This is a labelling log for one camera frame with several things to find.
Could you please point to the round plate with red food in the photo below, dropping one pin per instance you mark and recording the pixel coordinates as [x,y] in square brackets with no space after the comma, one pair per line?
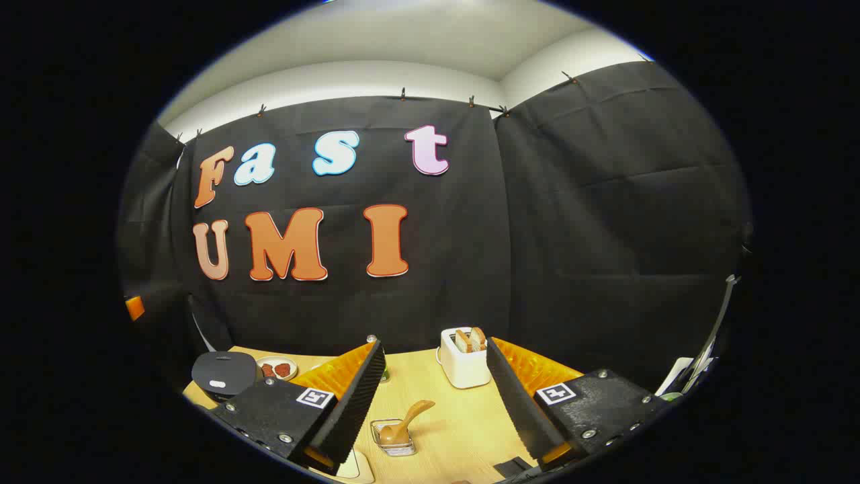
[277,370]

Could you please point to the black rice cooker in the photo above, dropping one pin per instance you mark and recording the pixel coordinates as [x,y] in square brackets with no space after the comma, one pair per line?
[225,373]

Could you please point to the grey metal stand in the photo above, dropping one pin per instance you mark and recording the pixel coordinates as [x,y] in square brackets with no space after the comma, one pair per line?
[722,316]

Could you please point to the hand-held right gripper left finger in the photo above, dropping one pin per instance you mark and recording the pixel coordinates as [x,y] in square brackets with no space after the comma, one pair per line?
[356,403]

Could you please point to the row of backdrop clips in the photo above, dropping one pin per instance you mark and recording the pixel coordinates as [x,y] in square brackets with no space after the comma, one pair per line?
[403,93]

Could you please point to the white toaster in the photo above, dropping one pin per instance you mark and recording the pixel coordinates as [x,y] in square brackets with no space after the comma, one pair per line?
[465,370]

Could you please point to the black flat object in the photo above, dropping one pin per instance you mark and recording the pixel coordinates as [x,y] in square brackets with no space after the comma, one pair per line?
[512,467]

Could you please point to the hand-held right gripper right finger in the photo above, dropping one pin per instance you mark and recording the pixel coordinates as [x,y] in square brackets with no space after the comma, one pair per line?
[517,403]

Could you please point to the cream rounded tray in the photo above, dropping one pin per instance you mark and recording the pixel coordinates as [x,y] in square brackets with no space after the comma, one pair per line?
[356,467]

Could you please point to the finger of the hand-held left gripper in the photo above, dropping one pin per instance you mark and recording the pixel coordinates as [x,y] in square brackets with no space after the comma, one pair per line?
[135,308]

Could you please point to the toasted bread slice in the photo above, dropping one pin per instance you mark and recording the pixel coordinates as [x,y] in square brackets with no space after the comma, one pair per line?
[478,337]
[463,341]

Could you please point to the black backdrop cloth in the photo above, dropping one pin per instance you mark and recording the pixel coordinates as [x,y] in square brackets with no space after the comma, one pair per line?
[463,269]

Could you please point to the wooden spoon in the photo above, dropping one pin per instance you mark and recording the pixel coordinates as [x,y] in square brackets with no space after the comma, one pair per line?
[403,423]

